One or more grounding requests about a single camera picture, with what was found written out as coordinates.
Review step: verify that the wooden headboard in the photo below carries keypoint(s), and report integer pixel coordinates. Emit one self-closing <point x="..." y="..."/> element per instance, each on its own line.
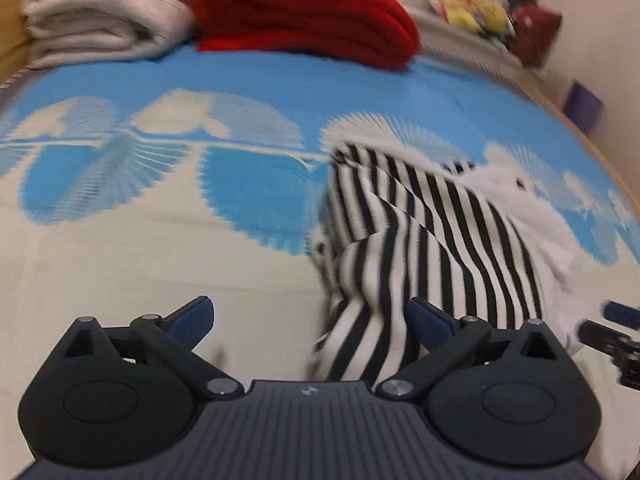
<point x="15" y="40"/>

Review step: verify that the cream folded blanket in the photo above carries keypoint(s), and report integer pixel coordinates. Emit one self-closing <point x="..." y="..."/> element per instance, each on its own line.
<point x="68" y="32"/>

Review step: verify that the blue cream patterned bedspread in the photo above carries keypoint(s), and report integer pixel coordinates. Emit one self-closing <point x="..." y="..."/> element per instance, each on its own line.
<point x="134" y="187"/>

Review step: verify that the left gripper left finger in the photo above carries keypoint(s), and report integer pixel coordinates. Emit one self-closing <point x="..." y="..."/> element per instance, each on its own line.
<point x="170" y="341"/>

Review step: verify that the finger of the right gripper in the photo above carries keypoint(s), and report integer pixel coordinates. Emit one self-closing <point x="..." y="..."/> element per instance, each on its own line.
<point x="620" y="348"/>
<point x="622" y="315"/>

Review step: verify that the black white striped garment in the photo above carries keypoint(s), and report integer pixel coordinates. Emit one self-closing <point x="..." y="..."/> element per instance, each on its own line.
<point x="469" y="240"/>

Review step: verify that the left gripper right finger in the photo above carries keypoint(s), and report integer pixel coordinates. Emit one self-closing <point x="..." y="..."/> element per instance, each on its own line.
<point x="450" y="344"/>

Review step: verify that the purple box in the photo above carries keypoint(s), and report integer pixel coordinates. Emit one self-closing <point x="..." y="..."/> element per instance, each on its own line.
<point x="582" y="107"/>

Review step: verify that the red folded blanket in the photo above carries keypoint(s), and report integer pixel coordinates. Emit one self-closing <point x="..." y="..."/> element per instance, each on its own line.
<point x="376" y="33"/>

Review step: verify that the yellow plush toys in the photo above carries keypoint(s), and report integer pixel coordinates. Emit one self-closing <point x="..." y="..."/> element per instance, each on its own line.
<point x="481" y="17"/>

